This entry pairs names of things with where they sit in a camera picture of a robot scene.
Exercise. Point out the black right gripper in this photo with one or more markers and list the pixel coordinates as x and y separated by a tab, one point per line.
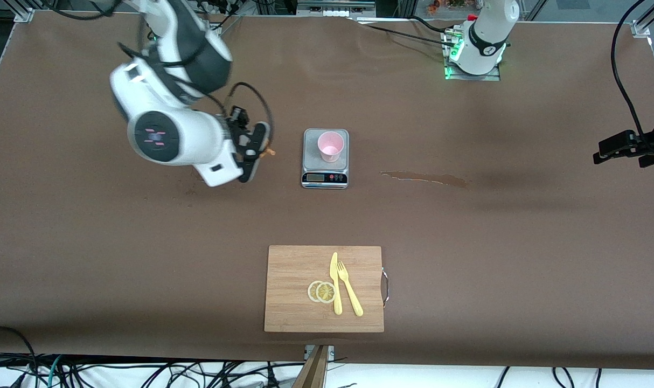
235	125

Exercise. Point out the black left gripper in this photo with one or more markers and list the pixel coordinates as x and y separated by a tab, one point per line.
640	146

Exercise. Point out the translucent sauce bottle orange cap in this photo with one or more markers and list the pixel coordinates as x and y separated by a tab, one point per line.
270	153

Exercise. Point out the pink plastic cup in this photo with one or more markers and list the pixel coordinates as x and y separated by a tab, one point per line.
331	145

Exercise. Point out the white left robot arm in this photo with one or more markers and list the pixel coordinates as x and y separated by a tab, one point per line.
486	37

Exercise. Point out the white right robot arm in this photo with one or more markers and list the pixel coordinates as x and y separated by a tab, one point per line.
176	134

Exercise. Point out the silver digital kitchen scale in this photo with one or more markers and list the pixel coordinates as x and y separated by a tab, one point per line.
312	161

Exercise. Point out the white power strip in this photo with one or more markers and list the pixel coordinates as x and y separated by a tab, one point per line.
335	8

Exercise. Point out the wooden cutting board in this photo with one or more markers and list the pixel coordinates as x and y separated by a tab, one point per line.
289	291

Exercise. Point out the lemon slice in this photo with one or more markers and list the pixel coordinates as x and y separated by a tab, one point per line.
326	292
311	291

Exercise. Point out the brown paper table cover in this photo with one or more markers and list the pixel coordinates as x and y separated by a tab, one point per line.
90	242

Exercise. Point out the yellow plastic knife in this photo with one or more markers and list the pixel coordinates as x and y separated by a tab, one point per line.
336	296

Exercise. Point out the yellow plastic fork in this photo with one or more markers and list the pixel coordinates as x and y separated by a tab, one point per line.
351	293

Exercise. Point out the wooden strip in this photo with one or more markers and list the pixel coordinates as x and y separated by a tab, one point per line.
313	372

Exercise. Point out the aluminium frame profile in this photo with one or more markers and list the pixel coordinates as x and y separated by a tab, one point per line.
24	15
642	26

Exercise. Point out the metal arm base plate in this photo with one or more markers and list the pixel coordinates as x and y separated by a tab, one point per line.
494	76

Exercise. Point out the small metal bracket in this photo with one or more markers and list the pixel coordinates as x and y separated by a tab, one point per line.
331	351

